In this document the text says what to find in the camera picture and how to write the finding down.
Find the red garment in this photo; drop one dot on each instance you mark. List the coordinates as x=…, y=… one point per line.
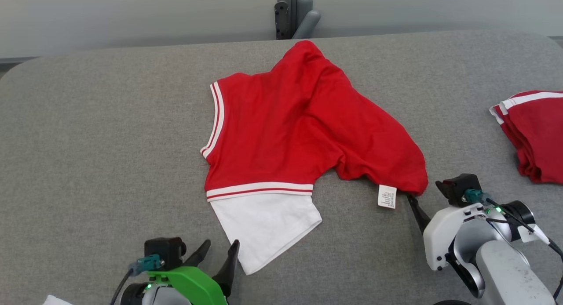
x=541, y=138

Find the dark grey metal post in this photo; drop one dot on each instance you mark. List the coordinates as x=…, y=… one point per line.
x=283, y=19

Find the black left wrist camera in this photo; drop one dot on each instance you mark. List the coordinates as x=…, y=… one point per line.
x=165, y=250

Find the grey fabric sofa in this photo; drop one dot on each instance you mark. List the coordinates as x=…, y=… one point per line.
x=110, y=142

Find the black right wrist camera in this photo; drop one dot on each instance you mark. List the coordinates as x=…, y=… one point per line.
x=457, y=188

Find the red and white basketball jersey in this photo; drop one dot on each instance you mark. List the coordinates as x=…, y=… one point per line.
x=286, y=133

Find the light grey angled tube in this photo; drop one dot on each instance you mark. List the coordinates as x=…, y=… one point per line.
x=308, y=23

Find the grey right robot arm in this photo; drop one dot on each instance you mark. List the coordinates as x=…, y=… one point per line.
x=506, y=274

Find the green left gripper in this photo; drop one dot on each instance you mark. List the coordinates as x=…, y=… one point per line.
x=193, y=285

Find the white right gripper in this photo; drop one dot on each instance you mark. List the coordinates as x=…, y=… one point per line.
x=440, y=234

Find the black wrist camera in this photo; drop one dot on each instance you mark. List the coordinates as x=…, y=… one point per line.
x=457, y=188
x=165, y=250

